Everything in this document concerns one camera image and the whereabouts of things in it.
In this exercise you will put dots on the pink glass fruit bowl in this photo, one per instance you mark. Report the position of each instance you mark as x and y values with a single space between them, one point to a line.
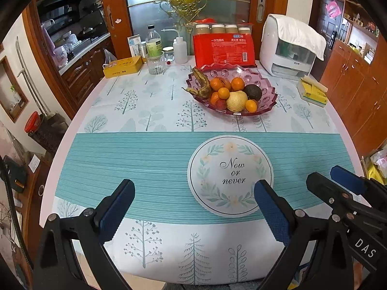
228 72

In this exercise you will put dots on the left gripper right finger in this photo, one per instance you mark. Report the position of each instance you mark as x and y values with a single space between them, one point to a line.
330 266

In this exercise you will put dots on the clear bottle green label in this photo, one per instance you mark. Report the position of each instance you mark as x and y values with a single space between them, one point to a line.
153 42

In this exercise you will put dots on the small red fruit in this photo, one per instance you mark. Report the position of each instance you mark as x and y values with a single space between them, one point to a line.
221 104

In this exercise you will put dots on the small glass jar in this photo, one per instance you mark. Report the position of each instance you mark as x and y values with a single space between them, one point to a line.
168 54

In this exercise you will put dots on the red apple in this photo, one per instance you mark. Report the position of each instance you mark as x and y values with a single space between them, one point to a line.
226 84

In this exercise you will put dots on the white countertop appliance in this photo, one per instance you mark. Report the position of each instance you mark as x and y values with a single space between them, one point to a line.
281 59

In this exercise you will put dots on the overripe brown banana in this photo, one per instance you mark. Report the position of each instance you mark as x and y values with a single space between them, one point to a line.
205 90

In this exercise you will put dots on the teal striped placemat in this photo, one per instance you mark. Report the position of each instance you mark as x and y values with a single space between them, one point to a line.
157 164

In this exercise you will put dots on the small tangerine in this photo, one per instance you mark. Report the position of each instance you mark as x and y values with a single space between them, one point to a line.
251 106
214 98
223 93

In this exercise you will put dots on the small white carton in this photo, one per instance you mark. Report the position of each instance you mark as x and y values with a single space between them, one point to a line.
133 42

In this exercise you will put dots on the person right hand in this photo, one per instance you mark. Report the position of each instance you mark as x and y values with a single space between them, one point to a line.
358 274

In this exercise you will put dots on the white squeeze bottle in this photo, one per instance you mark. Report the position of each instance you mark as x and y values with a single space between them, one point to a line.
180 47

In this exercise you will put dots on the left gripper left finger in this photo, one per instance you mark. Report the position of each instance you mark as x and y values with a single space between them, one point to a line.
56 265

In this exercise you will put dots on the yellow pear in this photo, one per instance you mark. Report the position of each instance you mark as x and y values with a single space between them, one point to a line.
236 101

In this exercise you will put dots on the white cloth on appliance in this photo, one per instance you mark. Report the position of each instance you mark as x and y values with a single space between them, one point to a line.
293 31

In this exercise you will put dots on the large orange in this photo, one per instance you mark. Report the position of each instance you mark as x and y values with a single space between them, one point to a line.
216 84
237 84

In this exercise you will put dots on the small tangerine back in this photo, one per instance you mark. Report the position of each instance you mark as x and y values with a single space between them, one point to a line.
251 106

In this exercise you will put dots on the wooden cabinet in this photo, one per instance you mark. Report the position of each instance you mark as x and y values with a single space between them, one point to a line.
357 91

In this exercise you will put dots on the red bucket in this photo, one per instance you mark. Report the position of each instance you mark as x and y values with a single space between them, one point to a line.
32 123

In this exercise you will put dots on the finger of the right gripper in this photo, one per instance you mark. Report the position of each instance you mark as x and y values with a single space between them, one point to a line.
334 195
370 189

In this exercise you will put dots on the yellow flat box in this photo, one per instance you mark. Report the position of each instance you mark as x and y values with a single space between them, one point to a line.
123 67

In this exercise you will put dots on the dark avocado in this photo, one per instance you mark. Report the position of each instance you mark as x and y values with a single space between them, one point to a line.
253 92

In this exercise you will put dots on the yellow tissue pack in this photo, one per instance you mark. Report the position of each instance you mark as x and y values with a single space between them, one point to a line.
311 93

